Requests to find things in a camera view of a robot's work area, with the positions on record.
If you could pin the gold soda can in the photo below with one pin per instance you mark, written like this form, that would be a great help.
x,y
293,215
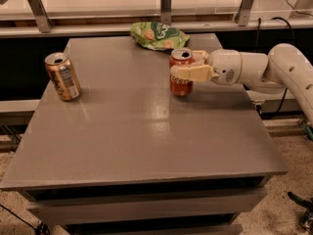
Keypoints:
x,y
63,76

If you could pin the red coke can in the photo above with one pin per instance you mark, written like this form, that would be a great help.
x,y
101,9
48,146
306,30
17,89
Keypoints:
x,y
179,61

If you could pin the right metal bracket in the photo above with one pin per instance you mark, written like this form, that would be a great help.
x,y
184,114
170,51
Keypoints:
x,y
242,17

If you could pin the middle metal bracket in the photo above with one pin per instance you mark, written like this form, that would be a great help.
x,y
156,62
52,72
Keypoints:
x,y
165,11

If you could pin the green chip bag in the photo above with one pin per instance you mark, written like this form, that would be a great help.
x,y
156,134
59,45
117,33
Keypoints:
x,y
158,36

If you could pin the left metal bracket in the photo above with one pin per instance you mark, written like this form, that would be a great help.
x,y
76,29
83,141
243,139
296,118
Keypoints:
x,y
41,18

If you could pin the metal bracket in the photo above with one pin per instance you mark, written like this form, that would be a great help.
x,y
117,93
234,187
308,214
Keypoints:
x,y
242,17
41,18
165,11

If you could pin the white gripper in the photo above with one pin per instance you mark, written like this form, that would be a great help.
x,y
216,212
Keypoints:
x,y
225,66

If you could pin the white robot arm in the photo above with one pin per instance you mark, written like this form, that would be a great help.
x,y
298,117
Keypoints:
x,y
283,67

